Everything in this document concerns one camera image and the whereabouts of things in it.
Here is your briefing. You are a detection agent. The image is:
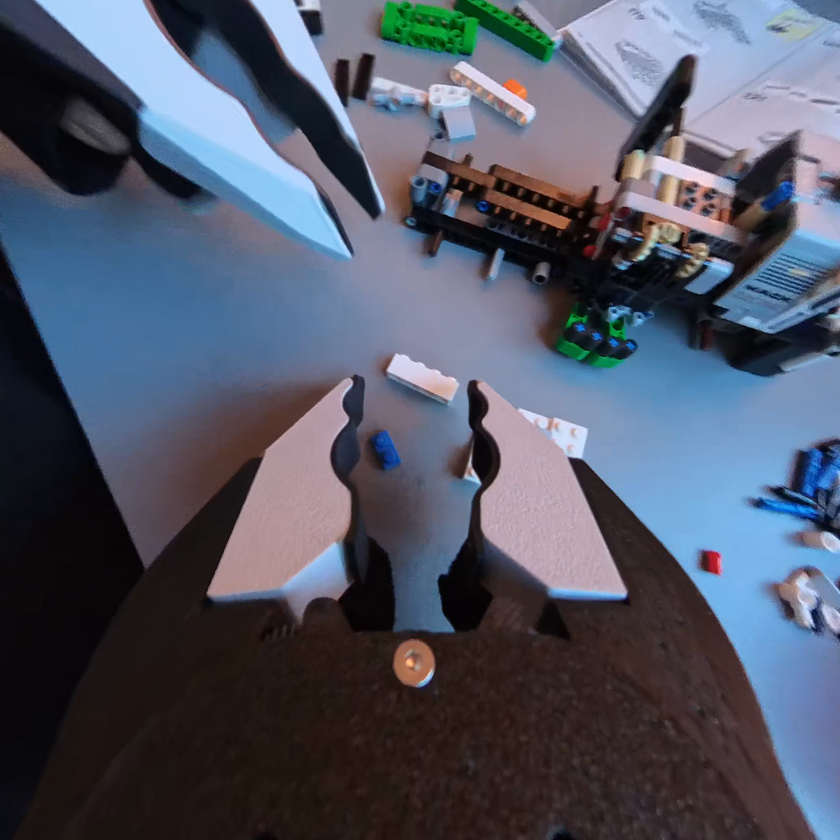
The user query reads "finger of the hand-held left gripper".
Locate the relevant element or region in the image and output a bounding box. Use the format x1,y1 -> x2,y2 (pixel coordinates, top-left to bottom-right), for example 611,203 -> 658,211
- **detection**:
147,0 -> 387,221
36,0 -> 355,260

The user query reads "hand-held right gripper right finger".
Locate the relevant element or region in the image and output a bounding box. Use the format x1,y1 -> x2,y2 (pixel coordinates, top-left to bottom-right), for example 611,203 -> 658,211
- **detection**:
467,379 -> 629,601

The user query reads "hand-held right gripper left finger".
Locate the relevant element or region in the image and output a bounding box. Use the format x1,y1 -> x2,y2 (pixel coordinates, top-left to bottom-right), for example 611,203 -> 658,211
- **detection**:
205,375 -> 370,601

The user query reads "white lego brick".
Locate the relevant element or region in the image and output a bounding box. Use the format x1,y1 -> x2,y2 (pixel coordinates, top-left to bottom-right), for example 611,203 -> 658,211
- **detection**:
385,353 -> 459,406

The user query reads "pile of small lego pieces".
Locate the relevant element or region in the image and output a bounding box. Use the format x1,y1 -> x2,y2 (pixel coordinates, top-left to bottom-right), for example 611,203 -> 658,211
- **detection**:
751,440 -> 840,637

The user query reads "white lego connector piece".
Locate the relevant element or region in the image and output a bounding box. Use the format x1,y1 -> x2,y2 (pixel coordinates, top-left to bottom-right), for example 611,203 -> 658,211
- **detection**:
371,77 -> 427,109

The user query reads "white lego plate assembly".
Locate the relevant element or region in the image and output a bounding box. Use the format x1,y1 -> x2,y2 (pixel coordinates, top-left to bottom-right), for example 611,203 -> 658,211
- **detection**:
462,407 -> 588,487

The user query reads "white rounded lego piece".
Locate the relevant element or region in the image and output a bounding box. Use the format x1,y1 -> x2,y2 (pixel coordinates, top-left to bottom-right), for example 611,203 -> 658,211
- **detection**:
427,84 -> 472,119

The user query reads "green lego panel plate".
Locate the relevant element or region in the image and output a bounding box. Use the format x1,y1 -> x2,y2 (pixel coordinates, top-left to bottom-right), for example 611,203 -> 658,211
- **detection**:
381,1 -> 480,55

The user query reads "long white lego beam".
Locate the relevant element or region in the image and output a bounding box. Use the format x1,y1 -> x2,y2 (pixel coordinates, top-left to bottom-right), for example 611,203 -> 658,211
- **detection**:
449,61 -> 536,126

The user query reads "green lego beam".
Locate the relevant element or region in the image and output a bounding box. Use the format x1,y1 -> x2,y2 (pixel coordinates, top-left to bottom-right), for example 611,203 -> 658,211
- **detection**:
454,0 -> 555,62

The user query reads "lego truck model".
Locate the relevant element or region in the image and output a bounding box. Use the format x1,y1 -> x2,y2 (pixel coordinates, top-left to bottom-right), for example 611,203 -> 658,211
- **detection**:
403,56 -> 840,378

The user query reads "open lego instruction booklet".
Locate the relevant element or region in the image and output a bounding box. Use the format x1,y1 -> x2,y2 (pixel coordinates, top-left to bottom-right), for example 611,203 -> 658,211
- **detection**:
558,0 -> 840,139

